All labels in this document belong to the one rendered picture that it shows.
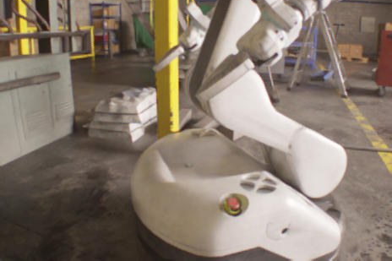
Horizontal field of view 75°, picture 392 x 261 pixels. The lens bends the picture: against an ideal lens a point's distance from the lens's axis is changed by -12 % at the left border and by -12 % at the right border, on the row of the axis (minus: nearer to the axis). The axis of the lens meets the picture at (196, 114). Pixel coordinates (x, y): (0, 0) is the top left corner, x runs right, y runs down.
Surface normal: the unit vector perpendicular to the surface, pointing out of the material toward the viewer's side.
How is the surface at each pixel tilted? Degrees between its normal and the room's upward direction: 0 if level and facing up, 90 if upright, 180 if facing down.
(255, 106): 90
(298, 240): 90
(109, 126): 65
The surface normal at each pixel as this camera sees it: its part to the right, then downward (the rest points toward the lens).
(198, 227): -0.38, -0.33
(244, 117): 0.30, 0.28
